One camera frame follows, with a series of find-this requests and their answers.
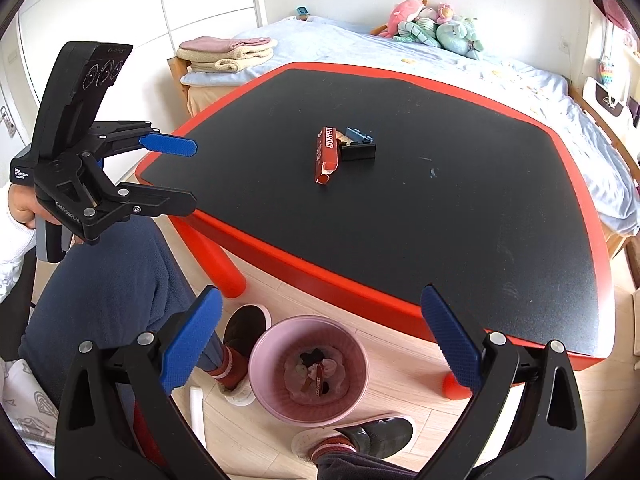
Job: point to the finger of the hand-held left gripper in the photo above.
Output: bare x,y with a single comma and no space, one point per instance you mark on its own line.
170,144
160,201

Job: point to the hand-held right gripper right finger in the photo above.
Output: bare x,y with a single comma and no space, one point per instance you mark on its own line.
450,337

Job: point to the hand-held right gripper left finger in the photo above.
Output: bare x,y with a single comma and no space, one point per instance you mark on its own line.
192,340

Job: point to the pink trash bin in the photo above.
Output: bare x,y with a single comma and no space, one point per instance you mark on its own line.
270,385

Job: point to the black cloth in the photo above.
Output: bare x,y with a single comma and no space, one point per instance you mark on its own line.
310,358

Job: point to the white socks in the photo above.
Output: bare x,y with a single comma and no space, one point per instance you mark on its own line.
332,366

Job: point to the person's left forearm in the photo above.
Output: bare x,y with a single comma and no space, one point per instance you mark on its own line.
12,255

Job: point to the person's left hand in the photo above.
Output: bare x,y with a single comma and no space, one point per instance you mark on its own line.
21,206

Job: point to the dark slipper with white sole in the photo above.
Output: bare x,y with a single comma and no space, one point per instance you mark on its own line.
245,325
380,432

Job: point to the white stick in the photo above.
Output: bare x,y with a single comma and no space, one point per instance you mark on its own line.
197,412

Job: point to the person's left leg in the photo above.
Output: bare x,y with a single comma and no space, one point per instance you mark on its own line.
110,280

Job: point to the person's leg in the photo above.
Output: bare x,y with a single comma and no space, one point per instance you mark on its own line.
350,465
110,280

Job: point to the folded beige blanket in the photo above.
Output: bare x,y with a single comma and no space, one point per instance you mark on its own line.
225,62

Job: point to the folded pink towel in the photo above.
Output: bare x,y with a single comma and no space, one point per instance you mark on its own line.
220,45

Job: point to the white wardrobe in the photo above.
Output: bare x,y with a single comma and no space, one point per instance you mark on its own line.
125,10

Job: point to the red-rimmed black table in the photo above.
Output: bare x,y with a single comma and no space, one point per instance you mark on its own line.
425,220

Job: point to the dark red lettered box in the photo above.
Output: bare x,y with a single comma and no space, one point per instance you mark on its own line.
327,157

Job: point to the person's right leg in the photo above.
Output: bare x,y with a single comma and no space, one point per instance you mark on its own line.
350,465

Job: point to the beige wrapper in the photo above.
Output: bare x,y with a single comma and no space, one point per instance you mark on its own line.
343,137

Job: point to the patterned white cloth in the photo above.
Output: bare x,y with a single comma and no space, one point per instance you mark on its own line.
25,405

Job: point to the small blue clock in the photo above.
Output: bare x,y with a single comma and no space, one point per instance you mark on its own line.
301,12

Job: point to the small blue and black box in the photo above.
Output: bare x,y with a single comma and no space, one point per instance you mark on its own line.
360,146

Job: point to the wooden bed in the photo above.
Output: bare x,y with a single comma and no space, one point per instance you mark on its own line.
625,155

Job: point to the light blue bedsheet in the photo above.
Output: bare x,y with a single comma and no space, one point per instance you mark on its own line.
500,75

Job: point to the pink plush toy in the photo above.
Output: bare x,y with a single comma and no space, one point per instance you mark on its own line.
405,15

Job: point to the green striped plush toy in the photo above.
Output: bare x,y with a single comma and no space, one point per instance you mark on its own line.
417,30

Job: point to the white and black tote bag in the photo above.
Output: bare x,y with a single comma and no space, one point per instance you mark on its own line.
607,105

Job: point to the mint green plush toy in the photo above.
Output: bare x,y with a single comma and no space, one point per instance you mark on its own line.
457,37

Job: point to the small pink doll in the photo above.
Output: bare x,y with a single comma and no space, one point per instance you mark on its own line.
445,13

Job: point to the rainbow bag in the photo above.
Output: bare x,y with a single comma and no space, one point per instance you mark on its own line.
607,72

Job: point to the pink hat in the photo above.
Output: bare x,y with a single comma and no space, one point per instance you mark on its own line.
616,12

